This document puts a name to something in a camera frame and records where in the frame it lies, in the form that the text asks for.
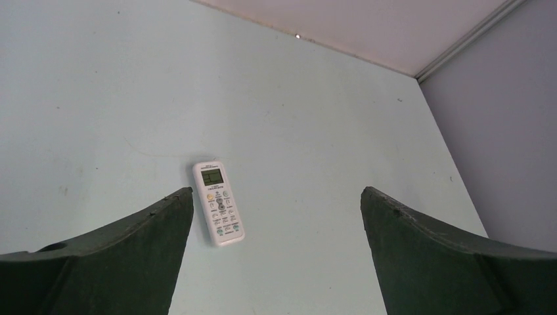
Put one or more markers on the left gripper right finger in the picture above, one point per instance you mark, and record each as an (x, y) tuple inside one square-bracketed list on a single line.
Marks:
[(426, 266)]

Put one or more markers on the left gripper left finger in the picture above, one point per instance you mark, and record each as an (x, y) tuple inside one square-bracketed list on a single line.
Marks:
[(130, 266)]

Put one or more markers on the white remote control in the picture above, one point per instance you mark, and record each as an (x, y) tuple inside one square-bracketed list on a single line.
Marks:
[(217, 200)]

